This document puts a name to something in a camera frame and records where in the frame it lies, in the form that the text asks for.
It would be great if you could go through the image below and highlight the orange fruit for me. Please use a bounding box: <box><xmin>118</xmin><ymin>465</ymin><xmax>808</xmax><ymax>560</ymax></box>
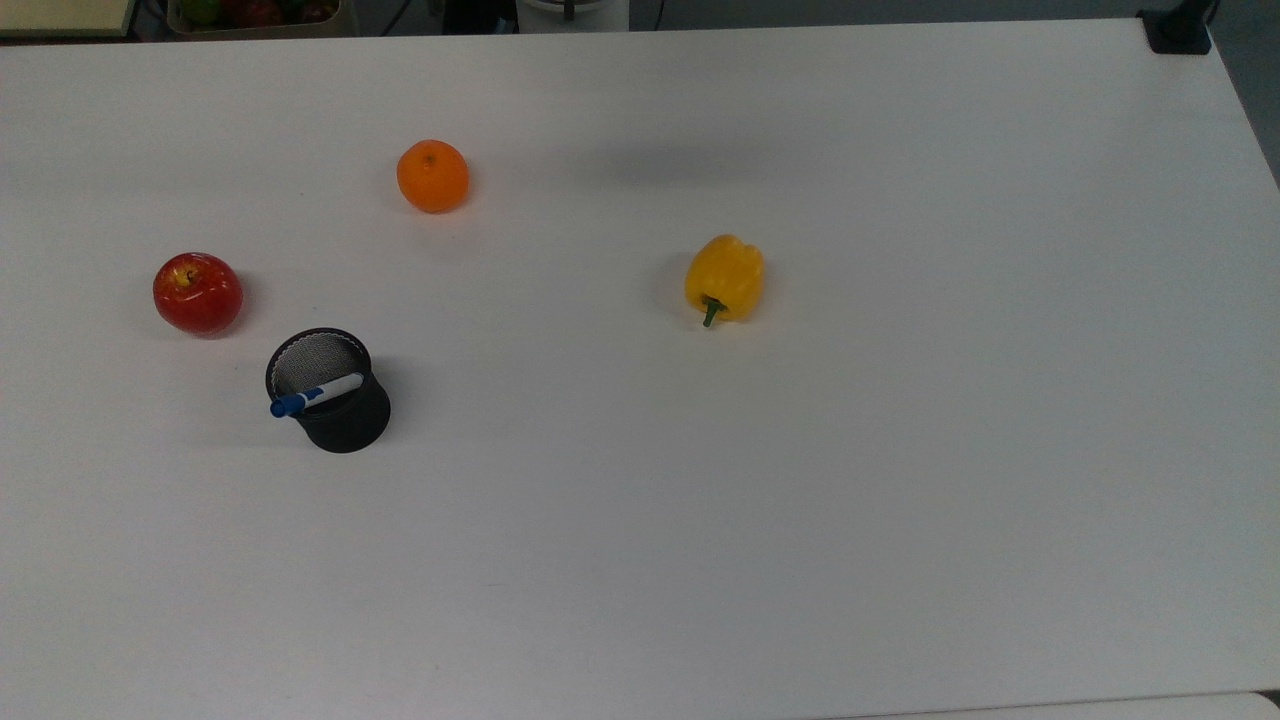
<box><xmin>396</xmin><ymin>139</ymin><xmax>471</xmax><ymax>214</ymax></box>

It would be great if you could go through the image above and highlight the red apple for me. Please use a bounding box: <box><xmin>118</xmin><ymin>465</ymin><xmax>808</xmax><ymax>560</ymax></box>
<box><xmin>152</xmin><ymin>252</ymin><xmax>244</xmax><ymax>336</ymax></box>

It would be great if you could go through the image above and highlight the black mesh pen cup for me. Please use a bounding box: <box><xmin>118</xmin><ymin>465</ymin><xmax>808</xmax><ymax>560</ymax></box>
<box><xmin>265</xmin><ymin>327</ymin><xmax>392</xmax><ymax>454</ymax></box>

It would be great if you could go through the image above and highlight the white marker pen blue cap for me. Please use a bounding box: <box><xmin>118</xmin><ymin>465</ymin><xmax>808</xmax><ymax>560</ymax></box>
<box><xmin>270</xmin><ymin>372</ymin><xmax>366</xmax><ymax>419</ymax></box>

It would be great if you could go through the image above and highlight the black table clamp mount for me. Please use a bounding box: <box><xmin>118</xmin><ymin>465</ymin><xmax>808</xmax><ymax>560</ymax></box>
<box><xmin>1138</xmin><ymin>0</ymin><xmax>1219</xmax><ymax>56</ymax></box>

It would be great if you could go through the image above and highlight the box of fruit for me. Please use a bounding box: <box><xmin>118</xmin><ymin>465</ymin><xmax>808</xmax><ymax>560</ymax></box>
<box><xmin>165</xmin><ymin>0</ymin><xmax>347</xmax><ymax>40</ymax></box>

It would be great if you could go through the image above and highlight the pale yellow board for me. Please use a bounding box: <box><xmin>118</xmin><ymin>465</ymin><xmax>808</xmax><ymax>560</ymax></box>
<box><xmin>0</xmin><ymin>0</ymin><xmax>137</xmax><ymax>39</ymax></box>

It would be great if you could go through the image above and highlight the yellow bell pepper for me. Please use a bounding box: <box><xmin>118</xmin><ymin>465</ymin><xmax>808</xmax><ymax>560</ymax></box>
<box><xmin>684</xmin><ymin>234</ymin><xmax>766</xmax><ymax>329</ymax></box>

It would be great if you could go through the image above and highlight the black box beside robot base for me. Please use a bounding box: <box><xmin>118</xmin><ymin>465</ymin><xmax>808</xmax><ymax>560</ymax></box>
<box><xmin>440</xmin><ymin>0</ymin><xmax>519</xmax><ymax>36</ymax></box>

